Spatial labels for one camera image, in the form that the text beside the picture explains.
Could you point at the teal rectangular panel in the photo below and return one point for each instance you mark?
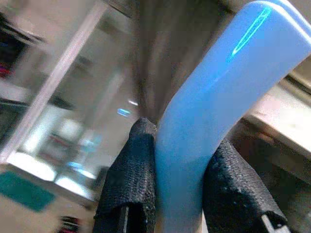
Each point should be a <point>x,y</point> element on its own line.
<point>24,191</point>

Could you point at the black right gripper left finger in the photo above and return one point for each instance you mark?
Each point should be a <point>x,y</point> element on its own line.
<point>131,182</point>

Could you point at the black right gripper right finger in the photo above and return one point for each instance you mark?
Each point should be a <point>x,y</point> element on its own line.
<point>235,194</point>

